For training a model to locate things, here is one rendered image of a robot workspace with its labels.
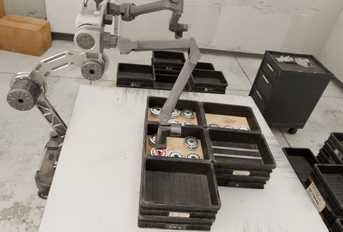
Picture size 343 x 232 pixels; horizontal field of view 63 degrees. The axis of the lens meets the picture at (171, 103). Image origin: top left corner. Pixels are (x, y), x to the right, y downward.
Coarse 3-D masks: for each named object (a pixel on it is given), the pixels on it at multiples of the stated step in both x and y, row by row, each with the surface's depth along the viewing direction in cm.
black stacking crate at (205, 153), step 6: (150, 126) 181; (156, 126) 181; (150, 132) 184; (156, 132) 184; (186, 132) 185; (192, 132) 185; (198, 132) 185; (198, 138) 189; (204, 138) 179; (204, 144) 178; (204, 150) 176; (204, 156) 175
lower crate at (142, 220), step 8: (144, 216) 139; (144, 224) 144; (152, 224) 145; (160, 224) 145; (168, 224) 144; (176, 224) 144; (184, 224) 145; (192, 224) 146; (200, 224) 146; (208, 224) 147
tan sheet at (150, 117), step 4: (148, 112) 204; (180, 112) 210; (148, 116) 201; (152, 116) 202; (148, 120) 197; (152, 120) 198; (156, 120) 199; (176, 120) 202; (180, 120) 203; (184, 120) 204; (192, 120) 205; (196, 120) 206; (196, 124) 202
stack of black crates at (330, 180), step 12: (324, 168) 225; (336, 168) 227; (312, 180) 223; (324, 180) 210; (336, 180) 226; (324, 192) 210; (336, 192) 216; (336, 204) 198; (324, 216) 209; (336, 216) 198
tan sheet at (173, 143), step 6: (168, 138) 185; (174, 138) 186; (180, 138) 187; (150, 144) 178; (168, 144) 181; (174, 144) 182; (180, 144) 183; (150, 150) 174; (168, 150) 177; (174, 150) 177; (180, 150) 178; (186, 150) 179; (198, 150) 181
